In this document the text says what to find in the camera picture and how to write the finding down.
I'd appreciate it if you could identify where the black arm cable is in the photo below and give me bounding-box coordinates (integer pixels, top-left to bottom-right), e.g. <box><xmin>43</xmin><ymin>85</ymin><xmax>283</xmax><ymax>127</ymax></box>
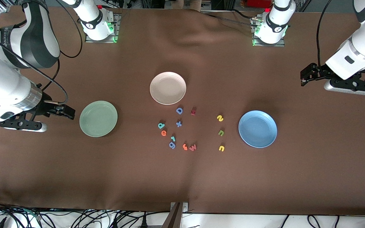
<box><xmin>0</xmin><ymin>0</ymin><xmax>84</xmax><ymax>105</ymax></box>
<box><xmin>316</xmin><ymin>0</ymin><xmax>332</xmax><ymax>67</ymax></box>

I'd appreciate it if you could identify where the red box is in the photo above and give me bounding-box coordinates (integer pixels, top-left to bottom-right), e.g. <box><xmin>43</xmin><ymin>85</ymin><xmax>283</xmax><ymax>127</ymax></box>
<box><xmin>247</xmin><ymin>0</ymin><xmax>272</xmax><ymax>8</ymax></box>

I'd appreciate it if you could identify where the dark brown post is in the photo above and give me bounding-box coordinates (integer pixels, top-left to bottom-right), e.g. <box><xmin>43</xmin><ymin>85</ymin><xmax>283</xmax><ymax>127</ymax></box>
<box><xmin>162</xmin><ymin>203</ymin><xmax>183</xmax><ymax>228</ymax></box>

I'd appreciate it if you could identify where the black left camera bracket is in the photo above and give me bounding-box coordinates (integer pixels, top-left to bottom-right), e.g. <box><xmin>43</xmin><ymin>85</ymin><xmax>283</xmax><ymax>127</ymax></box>
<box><xmin>330</xmin><ymin>67</ymin><xmax>365</xmax><ymax>93</ymax></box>

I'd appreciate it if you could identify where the green round plate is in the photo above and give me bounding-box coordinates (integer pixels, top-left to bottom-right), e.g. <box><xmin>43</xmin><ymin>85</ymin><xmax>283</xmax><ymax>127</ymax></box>
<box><xmin>79</xmin><ymin>101</ymin><xmax>118</xmax><ymax>137</ymax></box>

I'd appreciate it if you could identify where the grey left arm base plate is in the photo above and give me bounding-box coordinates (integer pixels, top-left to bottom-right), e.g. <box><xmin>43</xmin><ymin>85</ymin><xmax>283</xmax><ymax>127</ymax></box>
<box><xmin>252</xmin><ymin>16</ymin><xmax>286</xmax><ymax>47</ymax></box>

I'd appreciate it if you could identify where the thin black cable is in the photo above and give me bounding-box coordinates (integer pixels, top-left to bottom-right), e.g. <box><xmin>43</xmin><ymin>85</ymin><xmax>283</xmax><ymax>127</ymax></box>
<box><xmin>200</xmin><ymin>9</ymin><xmax>260</xmax><ymax>27</ymax></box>

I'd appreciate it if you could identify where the white round plate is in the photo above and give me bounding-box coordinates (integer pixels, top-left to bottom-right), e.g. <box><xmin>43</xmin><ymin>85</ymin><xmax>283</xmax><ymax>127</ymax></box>
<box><xmin>150</xmin><ymin>72</ymin><xmax>187</xmax><ymax>105</ymax></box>

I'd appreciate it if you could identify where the blue round plate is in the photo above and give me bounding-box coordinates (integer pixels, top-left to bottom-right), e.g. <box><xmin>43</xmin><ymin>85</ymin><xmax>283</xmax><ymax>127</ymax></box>
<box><xmin>238</xmin><ymin>110</ymin><xmax>278</xmax><ymax>148</ymax></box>

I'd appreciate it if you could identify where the aluminium frame rail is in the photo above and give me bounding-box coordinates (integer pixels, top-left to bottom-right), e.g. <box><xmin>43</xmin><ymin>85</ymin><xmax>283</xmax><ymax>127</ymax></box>
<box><xmin>0</xmin><ymin>0</ymin><xmax>13</xmax><ymax>13</ymax></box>

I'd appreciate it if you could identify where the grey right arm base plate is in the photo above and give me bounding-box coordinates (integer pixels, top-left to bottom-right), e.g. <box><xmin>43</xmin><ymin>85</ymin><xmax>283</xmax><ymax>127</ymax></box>
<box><xmin>85</xmin><ymin>13</ymin><xmax>119</xmax><ymax>43</ymax></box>

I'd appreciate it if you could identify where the black right camera bracket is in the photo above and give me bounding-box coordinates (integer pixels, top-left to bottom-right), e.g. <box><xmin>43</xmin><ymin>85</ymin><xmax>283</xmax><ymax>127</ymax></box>
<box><xmin>0</xmin><ymin>109</ymin><xmax>43</xmax><ymax>131</ymax></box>

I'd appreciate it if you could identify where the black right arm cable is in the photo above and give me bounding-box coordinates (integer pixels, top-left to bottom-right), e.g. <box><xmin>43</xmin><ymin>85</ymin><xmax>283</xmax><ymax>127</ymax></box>
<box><xmin>0</xmin><ymin>0</ymin><xmax>84</xmax><ymax>105</ymax></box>

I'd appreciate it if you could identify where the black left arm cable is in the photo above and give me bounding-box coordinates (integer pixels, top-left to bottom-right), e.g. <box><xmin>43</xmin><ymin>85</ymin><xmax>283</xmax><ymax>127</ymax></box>
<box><xmin>316</xmin><ymin>0</ymin><xmax>332</xmax><ymax>67</ymax></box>

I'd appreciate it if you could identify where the brown table cloth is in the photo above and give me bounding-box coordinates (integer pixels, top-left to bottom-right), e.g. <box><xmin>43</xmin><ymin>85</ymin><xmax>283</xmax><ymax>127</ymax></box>
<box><xmin>0</xmin><ymin>6</ymin><xmax>365</xmax><ymax>217</ymax></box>

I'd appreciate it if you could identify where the black camera bracket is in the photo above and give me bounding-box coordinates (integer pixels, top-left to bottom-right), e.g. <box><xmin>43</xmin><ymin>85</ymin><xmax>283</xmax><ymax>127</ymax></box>
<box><xmin>0</xmin><ymin>109</ymin><xmax>43</xmax><ymax>131</ymax></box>
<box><xmin>330</xmin><ymin>67</ymin><xmax>365</xmax><ymax>93</ymax></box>

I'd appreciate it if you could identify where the grey metal bracket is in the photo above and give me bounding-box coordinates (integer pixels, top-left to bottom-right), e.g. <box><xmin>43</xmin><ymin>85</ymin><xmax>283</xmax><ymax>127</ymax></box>
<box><xmin>170</xmin><ymin>202</ymin><xmax>189</xmax><ymax>212</ymax></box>

